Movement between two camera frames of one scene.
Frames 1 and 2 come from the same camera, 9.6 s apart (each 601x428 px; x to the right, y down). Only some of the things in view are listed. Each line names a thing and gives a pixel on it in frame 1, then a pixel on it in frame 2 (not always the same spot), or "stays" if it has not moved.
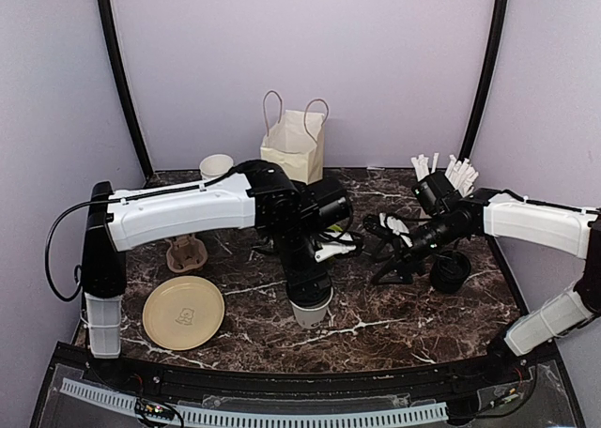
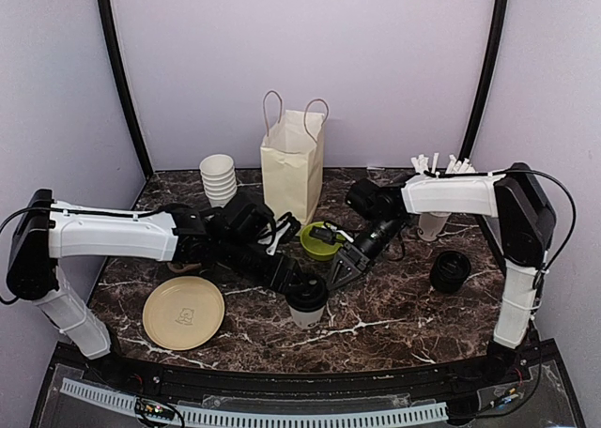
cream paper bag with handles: x=295 y=142 stays
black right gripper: x=397 y=262 to x=355 y=256
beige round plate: x=183 y=313 stays
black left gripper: x=304 y=283 to x=283 y=275
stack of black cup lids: x=449 y=270 stays
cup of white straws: x=460 y=175 stays
